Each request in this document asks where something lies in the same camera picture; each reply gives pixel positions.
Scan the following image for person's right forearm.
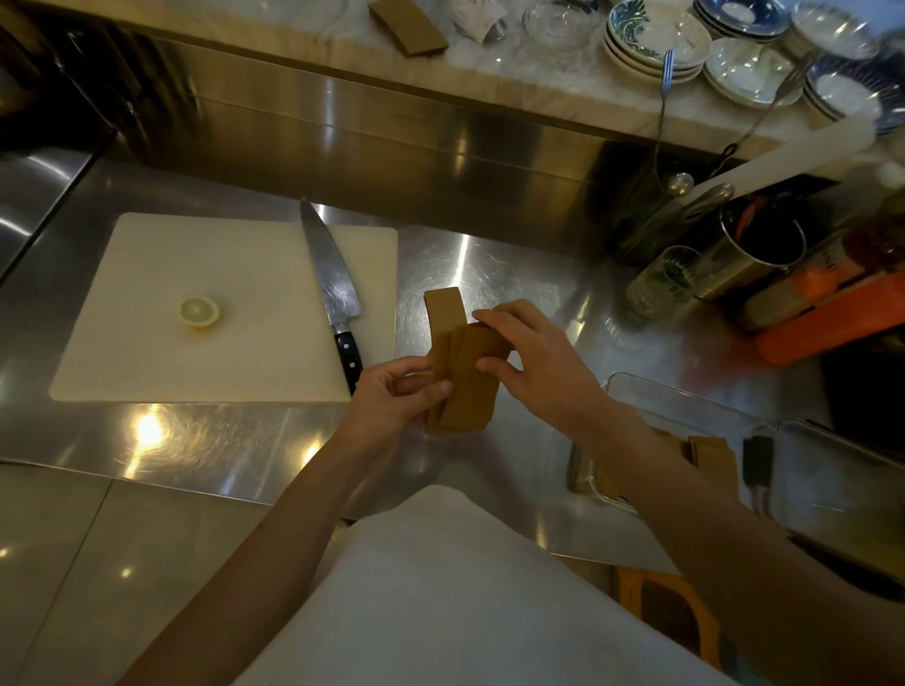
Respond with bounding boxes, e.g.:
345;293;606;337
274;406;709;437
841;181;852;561
587;399;905;686

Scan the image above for stack of green patterned plates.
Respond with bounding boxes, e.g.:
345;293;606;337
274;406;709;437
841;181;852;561
603;0;714;86

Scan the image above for clear glass dish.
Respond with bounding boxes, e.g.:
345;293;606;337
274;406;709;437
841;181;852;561
769;417;905;575

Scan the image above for white apron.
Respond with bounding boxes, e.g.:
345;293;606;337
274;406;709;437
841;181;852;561
232;484;740;686

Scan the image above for clear glass cup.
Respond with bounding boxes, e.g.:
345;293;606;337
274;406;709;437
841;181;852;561
451;0;511;45

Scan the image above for white cutting board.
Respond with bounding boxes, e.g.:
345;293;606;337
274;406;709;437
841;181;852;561
48;212;399;404

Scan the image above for brown paper sheets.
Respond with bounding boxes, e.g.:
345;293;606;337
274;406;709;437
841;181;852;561
422;287;512;436
597;426;741;504

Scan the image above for printed drinking glass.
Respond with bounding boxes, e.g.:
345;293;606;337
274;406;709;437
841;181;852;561
625;245;702;320

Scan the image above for lemon half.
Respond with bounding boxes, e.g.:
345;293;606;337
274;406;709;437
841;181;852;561
176;296;222;332

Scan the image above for brown paper sheets in tray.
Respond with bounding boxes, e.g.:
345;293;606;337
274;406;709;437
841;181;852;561
597;426;741;504

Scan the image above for stack of blue-rimmed plates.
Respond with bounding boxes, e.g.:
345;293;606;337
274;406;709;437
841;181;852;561
691;0;794;42

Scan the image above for stack of white saucers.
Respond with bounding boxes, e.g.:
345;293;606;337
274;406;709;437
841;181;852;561
703;36;805;109

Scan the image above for steel utensil container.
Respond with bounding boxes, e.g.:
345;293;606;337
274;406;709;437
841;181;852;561
695;200;808;302

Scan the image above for steel fork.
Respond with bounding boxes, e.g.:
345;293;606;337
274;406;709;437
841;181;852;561
652;47;677;193

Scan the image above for orange box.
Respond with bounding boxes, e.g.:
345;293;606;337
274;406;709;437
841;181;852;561
754;271;905;368

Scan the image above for wooden stool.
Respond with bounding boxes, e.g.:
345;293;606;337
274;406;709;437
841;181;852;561
614;564;724;671

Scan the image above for person's left forearm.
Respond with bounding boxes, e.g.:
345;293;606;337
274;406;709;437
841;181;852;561
116;438;369;686

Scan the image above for person's left hand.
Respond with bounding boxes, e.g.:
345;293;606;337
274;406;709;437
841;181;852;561
344;356;454;462

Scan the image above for clear glass bowl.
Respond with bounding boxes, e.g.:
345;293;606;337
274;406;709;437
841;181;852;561
521;0;603;52

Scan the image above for steel utensil handle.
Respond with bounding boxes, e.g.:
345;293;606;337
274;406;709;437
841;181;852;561
621;182;737;264

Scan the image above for small black object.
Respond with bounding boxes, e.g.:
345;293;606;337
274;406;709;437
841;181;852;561
741;435;776;490

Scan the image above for brown paper stack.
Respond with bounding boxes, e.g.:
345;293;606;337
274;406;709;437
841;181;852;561
368;0;450;58

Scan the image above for black-handled chef's knife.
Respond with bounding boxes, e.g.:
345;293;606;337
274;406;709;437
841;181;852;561
299;198;365;397

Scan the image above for stack of white bowls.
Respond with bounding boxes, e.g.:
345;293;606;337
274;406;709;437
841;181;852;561
786;0;888;63

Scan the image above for stack of blue patterned plates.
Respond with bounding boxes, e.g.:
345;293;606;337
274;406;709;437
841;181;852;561
801;51;905;137

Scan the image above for person's right hand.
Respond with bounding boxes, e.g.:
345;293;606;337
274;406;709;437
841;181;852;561
471;298;610;441

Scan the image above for clear glass tray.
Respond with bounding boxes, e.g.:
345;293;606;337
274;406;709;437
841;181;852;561
585;372;782;520

